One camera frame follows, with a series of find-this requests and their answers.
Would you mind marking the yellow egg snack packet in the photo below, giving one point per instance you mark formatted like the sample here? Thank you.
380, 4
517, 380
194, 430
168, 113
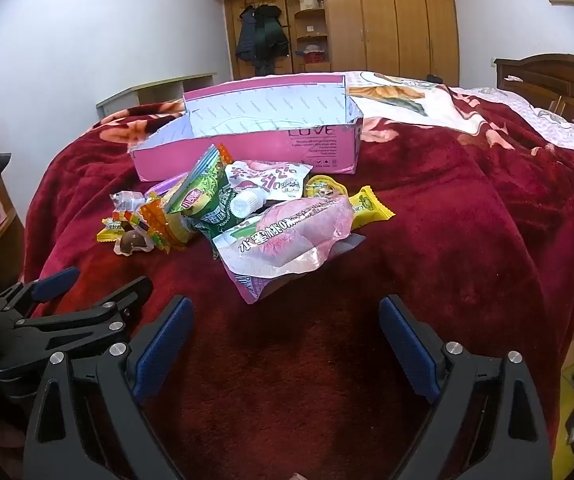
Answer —
324, 187

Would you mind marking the purple lid jelly cup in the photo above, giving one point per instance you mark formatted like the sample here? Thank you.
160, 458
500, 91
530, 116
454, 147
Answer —
164, 186

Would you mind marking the yellow candy packet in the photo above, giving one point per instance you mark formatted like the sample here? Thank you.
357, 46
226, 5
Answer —
112, 229

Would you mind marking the hanging dark jackets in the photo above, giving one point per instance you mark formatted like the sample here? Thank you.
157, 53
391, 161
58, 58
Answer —
262, 35

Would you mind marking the wooden wardrobe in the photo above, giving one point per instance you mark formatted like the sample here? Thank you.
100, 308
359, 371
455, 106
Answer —
392, 25

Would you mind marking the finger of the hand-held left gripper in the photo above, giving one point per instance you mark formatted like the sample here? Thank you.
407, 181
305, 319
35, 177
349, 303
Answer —
57, 282
127, 295

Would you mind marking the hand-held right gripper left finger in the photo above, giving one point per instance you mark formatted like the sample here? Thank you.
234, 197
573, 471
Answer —
164, 342

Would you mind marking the wooden nightstand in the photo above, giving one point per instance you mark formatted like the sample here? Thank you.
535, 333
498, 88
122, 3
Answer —
9, 240

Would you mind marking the large pink bun packet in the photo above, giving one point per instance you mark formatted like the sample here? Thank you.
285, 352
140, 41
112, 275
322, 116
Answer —
292, 230

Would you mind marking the white pot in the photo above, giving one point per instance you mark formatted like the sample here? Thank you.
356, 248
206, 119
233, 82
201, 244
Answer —
311, 3

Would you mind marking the clear wrapped candy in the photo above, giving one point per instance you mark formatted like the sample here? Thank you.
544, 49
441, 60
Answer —
126, 201

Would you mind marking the white ribbed bottle cap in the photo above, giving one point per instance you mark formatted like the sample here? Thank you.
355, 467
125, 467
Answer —
244, 205

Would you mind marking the red basin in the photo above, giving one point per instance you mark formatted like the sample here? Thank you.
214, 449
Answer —
312, 56

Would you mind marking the brown wrapped chocolate ball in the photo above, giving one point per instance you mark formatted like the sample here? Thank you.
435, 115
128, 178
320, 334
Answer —
132, 243

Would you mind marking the small black object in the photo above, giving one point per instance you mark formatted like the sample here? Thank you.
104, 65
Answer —
434, 78

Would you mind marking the pink cardboard box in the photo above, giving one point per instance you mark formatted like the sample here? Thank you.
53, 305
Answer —
267, 155

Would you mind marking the yellow green small packet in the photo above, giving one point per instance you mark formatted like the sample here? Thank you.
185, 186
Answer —
369, 207

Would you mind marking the low white shelf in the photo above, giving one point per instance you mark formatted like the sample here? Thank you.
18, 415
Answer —
117, 100

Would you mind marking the wooden headboard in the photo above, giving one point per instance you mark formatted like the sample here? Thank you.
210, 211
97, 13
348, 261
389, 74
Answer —
557, 77

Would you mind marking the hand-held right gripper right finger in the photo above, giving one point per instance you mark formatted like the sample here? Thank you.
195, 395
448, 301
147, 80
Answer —
407, 342

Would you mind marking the dark red floral blanket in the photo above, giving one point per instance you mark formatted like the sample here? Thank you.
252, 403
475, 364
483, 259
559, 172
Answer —
442, 240

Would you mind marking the light green snack packet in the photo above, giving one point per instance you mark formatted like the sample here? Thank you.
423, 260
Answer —
202, 180

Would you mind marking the pink white snack packet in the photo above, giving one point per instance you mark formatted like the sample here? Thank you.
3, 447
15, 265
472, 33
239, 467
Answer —
267, 177

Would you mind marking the pink checked bed sheet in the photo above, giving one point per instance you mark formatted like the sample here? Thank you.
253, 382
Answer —
557, 125

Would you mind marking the orange snack packet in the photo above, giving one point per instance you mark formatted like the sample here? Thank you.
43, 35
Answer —
154, 222

